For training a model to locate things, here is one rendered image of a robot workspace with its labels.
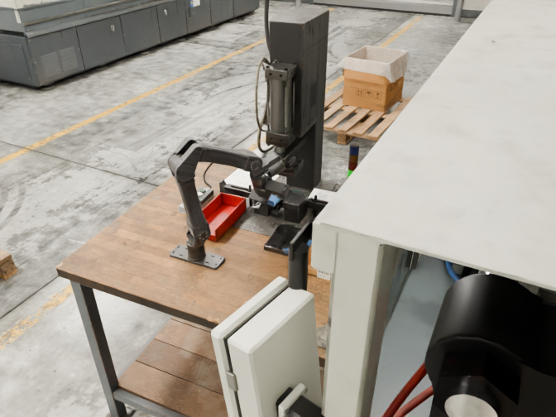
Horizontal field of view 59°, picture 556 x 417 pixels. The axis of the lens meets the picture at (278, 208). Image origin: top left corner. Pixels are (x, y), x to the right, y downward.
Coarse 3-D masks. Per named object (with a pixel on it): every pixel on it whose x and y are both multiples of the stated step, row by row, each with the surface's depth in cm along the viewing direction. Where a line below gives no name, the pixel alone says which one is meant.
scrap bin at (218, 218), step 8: (216, 200) 203; (224, 200) 207; (232, 200) 205; (240, 200) 203; (208, 208) 198; (216, 208) 205; (224, 208) 205; (232, 208) 205; (240, 208) 199; (208, 216) 200; (216, 216) 200; (224, 216) 200; (232, 216) 194; (240, 216) 201; (216, 224) 195; (224, 224) 189; (232, 224) 196; (216, 232) 184; (224, 232) 190; (216, 240) 185
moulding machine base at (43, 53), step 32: (64, 0) 591; (96, 0) 635; (160, 0) 737; (192, 0) 806; (224, 0) 887; (256, 0) 986; (0, 32) 583; (32, 32) 564; (64, 32) 603; (96, 32) 647; (128, 32) 698; (160, 32) 756; (192, 32) 845; (0, 64) 604; (32, 64) 579; (64, 64) 614; (96, 64) 660
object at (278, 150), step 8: (304, 136) 200; (296, 144) 196; (272, 152) 187; (280, 152) 186; (288, 152) 187; (288, 160) 186; (296, 160) 191; (288, 168) 185; (296, 168) 187; (288, 176) 187
